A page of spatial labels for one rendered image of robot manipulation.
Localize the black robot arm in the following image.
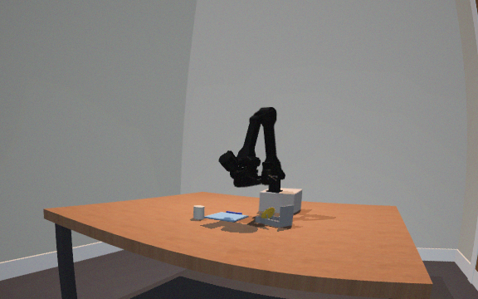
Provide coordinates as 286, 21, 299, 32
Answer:
218, 107, 285, 193

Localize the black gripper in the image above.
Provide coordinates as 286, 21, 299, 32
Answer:
233, 168, 276, 188

